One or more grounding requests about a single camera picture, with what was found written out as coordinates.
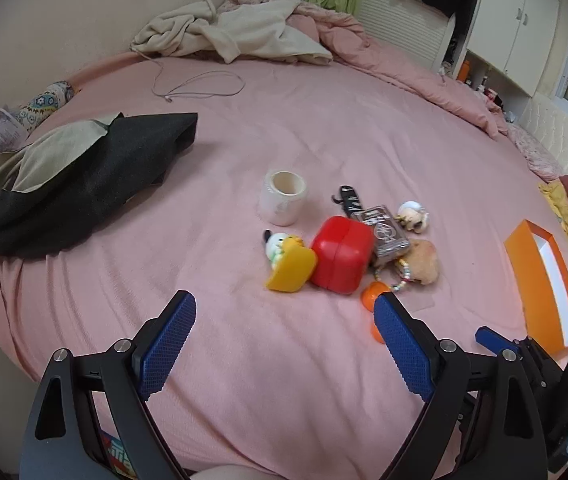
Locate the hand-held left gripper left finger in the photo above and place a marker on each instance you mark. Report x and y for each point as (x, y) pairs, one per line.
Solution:
(169, 345)

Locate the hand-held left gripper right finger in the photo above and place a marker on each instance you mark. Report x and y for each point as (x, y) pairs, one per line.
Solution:
(404, 345)

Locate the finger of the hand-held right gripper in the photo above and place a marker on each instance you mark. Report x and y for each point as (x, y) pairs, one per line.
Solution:
(491, 339)

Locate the orange ball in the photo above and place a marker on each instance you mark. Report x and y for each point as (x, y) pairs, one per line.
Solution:
(371, 297)

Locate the orange cardboard box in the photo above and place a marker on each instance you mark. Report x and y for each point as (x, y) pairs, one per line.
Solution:
(529, 270)

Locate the red plastic box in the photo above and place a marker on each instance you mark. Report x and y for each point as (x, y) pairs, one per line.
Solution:
(339, 255)

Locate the grey playing card box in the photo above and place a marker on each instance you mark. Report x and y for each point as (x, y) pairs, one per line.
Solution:
(384, 235)

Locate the yellow duck toy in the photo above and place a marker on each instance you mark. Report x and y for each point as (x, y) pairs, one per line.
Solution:
(291, 270)

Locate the black clip-on gadget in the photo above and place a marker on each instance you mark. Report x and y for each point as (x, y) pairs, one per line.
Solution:
(351, 202)

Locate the clear tape roll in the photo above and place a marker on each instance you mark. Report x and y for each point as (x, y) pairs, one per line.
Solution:
(279, 210)

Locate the tan plush toy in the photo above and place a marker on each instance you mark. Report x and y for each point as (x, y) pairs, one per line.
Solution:
(421, 260)

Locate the colourful printed box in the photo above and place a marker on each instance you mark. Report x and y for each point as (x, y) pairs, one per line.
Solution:
(116, 455)

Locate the small white brown figurine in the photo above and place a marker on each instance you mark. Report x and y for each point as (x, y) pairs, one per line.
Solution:
(411, 215)

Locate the black cloth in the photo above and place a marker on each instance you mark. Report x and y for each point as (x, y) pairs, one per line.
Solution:
(89, 185)

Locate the floral pink pillow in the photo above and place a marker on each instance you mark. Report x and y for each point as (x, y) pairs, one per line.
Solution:
(534, 152)

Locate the white quilted headboard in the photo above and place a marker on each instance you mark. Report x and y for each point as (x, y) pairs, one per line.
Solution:
(564, 130)

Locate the beige cloth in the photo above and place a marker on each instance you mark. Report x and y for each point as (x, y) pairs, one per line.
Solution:
(54, 150)

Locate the pink bed sheet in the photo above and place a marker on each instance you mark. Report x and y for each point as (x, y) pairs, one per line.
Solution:
(264, 125)

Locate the pink duvet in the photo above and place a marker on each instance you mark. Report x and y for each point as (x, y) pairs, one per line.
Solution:
(414, 80)

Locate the orange bottle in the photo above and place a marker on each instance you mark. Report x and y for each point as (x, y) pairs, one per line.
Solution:
(463, 72)

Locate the floral patterned roll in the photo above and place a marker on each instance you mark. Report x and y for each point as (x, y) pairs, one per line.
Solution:
(44, 102)

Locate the white slatted panel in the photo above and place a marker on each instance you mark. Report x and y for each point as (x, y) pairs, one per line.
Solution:
(394, 25)

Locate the white cabinet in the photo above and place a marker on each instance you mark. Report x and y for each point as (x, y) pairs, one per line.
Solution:
(524, 20)

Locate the cream garment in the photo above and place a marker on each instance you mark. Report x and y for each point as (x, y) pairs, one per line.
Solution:
(244, 30)

